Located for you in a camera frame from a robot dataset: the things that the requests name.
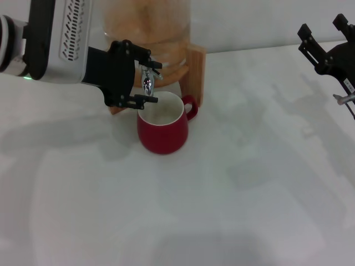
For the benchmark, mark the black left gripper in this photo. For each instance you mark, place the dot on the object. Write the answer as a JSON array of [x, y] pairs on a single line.
[[116, 74]]

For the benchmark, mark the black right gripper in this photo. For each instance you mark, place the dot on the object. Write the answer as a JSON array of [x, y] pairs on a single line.
[[344, 63]]

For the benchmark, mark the chrome faucet tap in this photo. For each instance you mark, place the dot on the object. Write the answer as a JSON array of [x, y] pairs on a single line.
[[147, 83]]

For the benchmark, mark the red cup white inside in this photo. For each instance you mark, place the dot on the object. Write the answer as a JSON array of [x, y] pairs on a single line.
[[163, 138]]

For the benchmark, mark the wooden dispenser stand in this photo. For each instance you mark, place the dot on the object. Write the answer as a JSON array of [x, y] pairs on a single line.
[[197, 72]]

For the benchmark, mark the glass beverage dispenser jar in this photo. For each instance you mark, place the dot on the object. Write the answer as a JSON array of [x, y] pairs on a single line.
[[155, 22]]

